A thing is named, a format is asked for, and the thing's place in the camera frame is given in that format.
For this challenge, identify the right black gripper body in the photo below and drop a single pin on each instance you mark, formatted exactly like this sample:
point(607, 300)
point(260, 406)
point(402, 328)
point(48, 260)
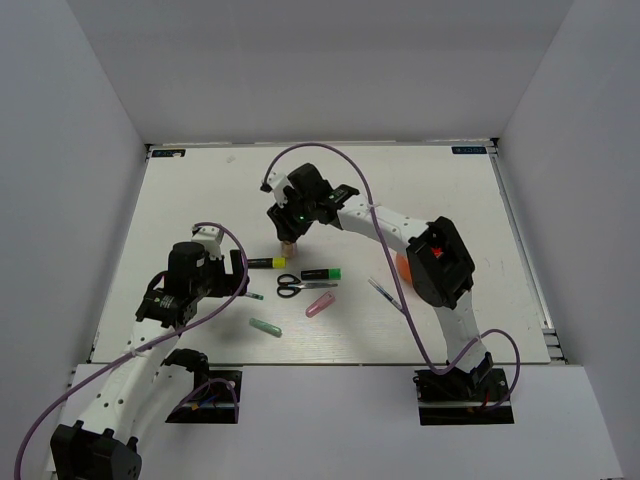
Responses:
point(295, 217)

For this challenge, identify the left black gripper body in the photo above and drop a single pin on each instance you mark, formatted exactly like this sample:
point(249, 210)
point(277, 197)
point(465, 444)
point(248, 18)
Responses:
point(214, 282)

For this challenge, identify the yellow highlighter marker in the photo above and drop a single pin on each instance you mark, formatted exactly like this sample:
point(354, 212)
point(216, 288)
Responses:
point(267, 263)

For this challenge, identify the pink eraser roll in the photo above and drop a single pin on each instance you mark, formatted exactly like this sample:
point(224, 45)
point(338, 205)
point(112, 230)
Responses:
point(288, 249)

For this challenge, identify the green highlighter marker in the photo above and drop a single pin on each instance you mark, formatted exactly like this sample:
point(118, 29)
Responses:
point(321, 274)

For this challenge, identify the orange round organizer container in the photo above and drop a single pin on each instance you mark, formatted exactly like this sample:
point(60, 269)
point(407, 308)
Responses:
point(403, 268)

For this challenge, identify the blue pen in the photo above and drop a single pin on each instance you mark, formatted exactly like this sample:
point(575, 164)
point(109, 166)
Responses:
point(385, 294)

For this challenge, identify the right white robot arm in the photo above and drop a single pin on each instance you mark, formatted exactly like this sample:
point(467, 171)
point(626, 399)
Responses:
point(441, 266)

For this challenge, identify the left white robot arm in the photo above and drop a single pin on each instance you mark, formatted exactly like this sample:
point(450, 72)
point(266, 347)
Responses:
point(155, 375)

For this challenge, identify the green translucent tube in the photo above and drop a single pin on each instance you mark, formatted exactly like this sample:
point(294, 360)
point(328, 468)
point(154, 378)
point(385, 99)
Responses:
point(266, 327)

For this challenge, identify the pink translucent tube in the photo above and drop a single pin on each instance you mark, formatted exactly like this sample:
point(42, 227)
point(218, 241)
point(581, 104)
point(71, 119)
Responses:
point(320, 304)

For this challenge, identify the left blue corner label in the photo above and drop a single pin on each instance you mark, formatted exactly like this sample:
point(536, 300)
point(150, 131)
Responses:
point(168, 153)

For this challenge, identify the blue corner label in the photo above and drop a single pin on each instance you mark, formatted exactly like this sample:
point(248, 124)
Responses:
point(168, 153)
point(468, 150)

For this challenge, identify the right blue corner label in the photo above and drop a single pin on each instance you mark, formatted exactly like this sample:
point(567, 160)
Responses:
point(468, 150)

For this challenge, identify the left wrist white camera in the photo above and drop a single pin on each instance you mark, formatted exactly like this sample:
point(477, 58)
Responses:
point(211, 238)

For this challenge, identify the wrist white camera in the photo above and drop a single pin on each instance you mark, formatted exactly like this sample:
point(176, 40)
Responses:
point(211, 238)
point(276, 184)

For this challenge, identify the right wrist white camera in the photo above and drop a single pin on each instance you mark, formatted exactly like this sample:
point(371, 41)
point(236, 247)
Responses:
point(276, 184)

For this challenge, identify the black handled scissors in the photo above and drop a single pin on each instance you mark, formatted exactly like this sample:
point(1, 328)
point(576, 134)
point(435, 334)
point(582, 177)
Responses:
point(288, 286)

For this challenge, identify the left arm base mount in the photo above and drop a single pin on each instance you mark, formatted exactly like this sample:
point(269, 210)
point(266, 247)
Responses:
point(214, 401)

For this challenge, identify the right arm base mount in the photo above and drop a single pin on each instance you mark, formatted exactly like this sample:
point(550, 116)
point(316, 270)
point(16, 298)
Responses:
point(441, 403)

